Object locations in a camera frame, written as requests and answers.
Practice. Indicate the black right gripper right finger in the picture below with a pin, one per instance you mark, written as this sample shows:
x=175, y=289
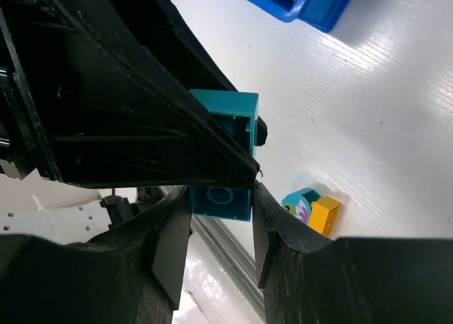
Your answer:
x=308, y=278

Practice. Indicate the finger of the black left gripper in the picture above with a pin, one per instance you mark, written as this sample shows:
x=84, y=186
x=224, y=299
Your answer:
x=97, y=94
x=189, y=62

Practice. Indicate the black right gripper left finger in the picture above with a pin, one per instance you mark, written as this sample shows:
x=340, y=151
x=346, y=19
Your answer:
x=132, y=273

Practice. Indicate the yellow long brick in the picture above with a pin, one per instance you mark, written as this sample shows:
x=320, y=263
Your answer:
x=324, y=212

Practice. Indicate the printed cyan round tile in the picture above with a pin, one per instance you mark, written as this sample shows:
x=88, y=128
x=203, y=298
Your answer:
x=299, y=203

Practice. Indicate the cyan studded brick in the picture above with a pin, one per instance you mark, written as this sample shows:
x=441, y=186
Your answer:
x=237, y=112

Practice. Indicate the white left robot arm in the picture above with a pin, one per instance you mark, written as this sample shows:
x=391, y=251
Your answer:
x=54, y=210

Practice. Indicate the blue divided plastic bin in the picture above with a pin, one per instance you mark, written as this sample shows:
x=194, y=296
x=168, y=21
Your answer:
x=320, y=14

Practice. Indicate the aluminium rail frame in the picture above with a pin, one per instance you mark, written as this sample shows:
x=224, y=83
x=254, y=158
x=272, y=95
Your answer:
x=233, y=257

